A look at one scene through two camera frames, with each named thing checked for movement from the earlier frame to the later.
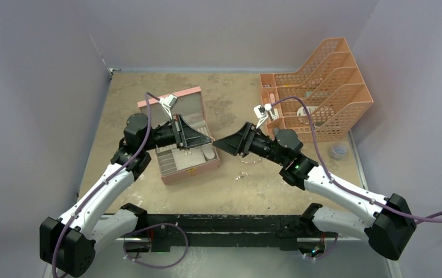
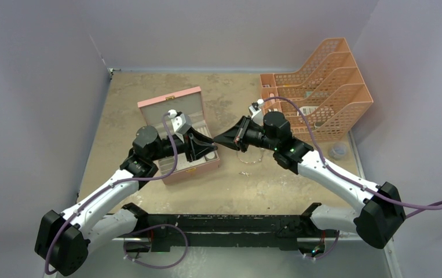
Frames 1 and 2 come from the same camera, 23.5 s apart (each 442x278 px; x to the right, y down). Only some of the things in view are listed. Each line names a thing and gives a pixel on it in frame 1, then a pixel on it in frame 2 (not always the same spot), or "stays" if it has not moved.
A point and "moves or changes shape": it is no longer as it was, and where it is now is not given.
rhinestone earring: [241, 176] moves or changes shape
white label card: [302, 112] stays
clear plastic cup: [338, 151] stays
